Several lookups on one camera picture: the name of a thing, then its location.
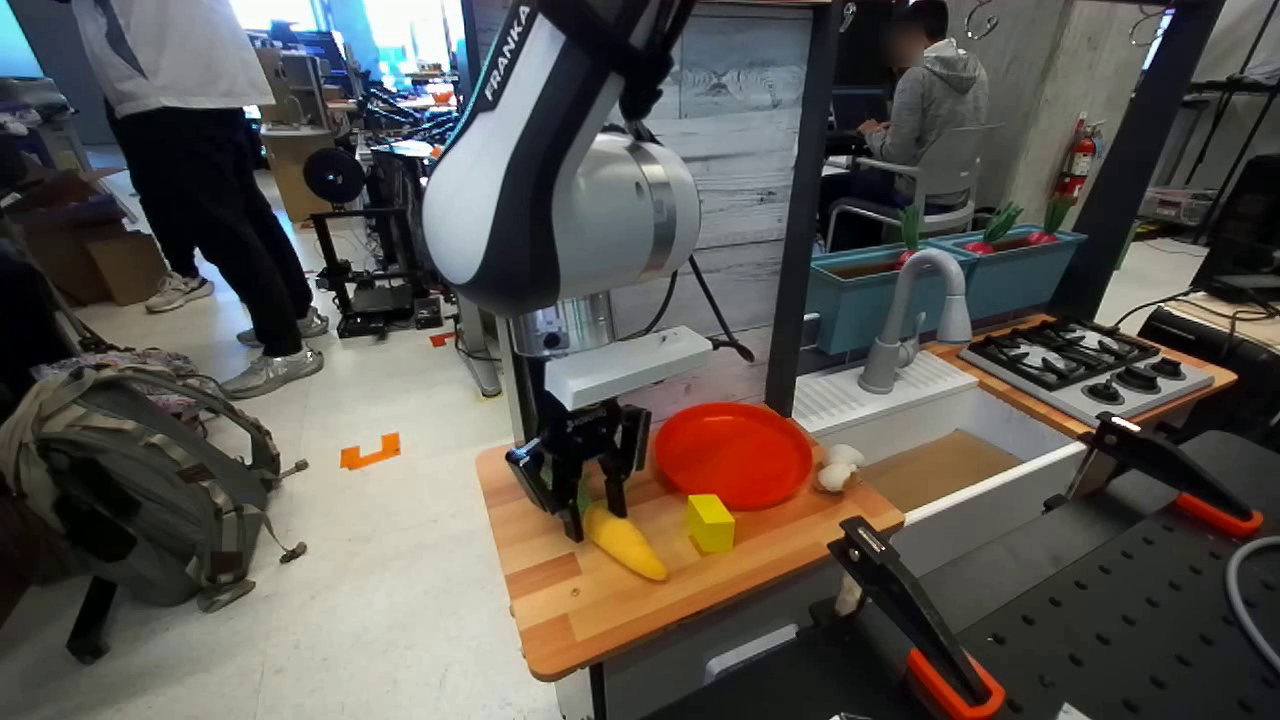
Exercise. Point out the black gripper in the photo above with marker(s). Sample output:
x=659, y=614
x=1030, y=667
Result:
x=584, y=429

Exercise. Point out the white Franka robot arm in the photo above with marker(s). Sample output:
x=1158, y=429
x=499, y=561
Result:
x=534, y=175

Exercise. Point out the yellow toy block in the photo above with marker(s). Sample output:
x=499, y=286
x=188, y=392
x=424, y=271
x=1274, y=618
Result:
x=708, y=525

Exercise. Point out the white mushroom toy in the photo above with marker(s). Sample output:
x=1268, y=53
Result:
x=836, y=464

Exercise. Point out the white toy sink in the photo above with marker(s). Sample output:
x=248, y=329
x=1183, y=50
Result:
x=881, y=403

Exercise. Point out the grey toy faucet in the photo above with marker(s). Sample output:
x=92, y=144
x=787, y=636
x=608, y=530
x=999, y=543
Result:
x=881, y=361

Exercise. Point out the red radish plush toy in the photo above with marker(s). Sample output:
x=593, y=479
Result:
x=914, y=228
x=1003, y=227

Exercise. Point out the toy gas stove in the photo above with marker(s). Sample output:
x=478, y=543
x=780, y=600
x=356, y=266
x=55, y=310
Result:
x=1145, y=392

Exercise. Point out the wooden counter board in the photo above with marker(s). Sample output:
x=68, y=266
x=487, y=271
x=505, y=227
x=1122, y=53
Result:
x=584, y=614

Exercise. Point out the red plastic plate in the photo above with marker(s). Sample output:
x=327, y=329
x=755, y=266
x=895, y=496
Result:
x=733, y=455

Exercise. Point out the orange floor marker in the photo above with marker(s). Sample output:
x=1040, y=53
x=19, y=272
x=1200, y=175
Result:
x=353, y=458

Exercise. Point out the black equipment cart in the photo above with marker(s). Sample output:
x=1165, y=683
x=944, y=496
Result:
x=380, y=301

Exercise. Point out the teal planter box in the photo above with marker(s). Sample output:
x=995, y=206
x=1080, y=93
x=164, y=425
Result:
x=852, y=307
x=1027, y=272

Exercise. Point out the black orange bar clamp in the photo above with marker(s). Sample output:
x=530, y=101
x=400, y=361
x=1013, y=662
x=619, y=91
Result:
x=906, y=614
x=1161, y=464

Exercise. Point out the white wood print backdrop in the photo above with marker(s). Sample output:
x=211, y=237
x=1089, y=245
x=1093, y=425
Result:
x=743, y=133

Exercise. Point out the grey backpack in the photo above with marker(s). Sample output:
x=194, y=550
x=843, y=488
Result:
x=132, y=480

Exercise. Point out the standing person black trousers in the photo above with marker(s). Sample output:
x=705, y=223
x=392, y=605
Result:
x=203, y=202

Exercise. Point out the seated person grey hoodie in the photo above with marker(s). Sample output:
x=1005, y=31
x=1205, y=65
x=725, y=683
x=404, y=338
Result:
x=935, y=120

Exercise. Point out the cardboard box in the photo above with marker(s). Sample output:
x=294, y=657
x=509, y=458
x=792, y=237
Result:
x=106, y=262

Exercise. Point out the black frame post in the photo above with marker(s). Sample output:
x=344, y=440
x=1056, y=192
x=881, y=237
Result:
x=801, y=202
x=1132, y=163
x=523, y=392

